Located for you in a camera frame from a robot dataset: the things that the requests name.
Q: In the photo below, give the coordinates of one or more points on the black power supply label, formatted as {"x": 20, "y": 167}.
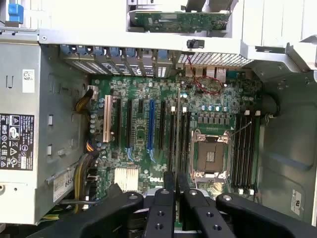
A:
{"x": 16, "y": 141}

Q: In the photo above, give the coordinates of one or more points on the black round fan mount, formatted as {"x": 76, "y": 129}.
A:
{"x": 271, "y": 104}

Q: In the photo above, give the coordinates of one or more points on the long black expansion slot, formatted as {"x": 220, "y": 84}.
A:
{"x": 119, "y": 124}
{"x": 162, "y": 124}
{"x": 129, "y": 124}

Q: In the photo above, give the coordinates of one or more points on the thin socket locking lever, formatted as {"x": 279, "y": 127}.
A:
{"x": 241, "y": 128}

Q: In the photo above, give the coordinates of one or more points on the beige expansion slot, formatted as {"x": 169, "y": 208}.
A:
{"x": 107, "y": 119}

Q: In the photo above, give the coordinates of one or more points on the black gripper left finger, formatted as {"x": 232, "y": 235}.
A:
{"x": 161, "y": 215}

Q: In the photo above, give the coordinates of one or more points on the white certification sticker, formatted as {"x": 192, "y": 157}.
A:
{"x": 296, "y": 202}

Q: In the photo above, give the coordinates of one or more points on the green Dell motherboard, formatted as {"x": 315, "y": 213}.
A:
{"x": 140, "y": 135}

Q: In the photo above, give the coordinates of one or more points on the silver finned chipset heatsink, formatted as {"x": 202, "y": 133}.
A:
{"x": 126, "y": 179}

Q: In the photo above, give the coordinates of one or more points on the blue plastic latch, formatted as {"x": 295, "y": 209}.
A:
{"x": 15, "y": 12}

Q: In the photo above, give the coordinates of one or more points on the black RAM slot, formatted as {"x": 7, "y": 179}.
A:
{"x": 170, "y": 141}
{"x": 174, "y": 141}
{"x": 182, "y": 141}
{"x": 251, "y": 151}
{"x": 188, "y": 141}
{"x": 241, "y": 151}
{"x": 236, "y": 151}
{"x": 246, "y": 151}

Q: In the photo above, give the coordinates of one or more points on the green circuit card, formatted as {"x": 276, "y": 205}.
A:
{"x": 180, "y": 21}

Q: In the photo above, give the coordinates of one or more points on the blue expansion slot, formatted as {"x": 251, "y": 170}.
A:
{"x": 151, "y": 124}

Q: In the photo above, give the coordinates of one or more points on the white barcode sticker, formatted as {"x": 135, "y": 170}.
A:
{"x": 28, "y": 80}

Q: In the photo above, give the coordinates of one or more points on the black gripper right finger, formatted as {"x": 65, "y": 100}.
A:
{"x": 205, "y": 218}

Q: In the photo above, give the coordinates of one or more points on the metal CPU socket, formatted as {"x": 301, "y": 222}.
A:
{"x": 210, "y": 155}

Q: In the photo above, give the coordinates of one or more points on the metal rear port block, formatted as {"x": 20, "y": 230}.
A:
{"x": 210, "y": 73}

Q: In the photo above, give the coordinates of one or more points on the white numbered sticker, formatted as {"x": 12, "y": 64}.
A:
{"x": 63, "y": 186}

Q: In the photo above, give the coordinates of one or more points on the grey power supply unit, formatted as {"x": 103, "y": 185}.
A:
{"x": 19, "y": 99}

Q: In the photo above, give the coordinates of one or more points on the short black expansion slot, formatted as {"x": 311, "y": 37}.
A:
{"x": 141, "y": 106}

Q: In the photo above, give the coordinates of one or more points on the grey open PC case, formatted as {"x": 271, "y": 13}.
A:
{"x": 284, "y": 138}

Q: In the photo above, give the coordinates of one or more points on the black intrusion switch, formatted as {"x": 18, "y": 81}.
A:
{"x": 194, "y": 44}

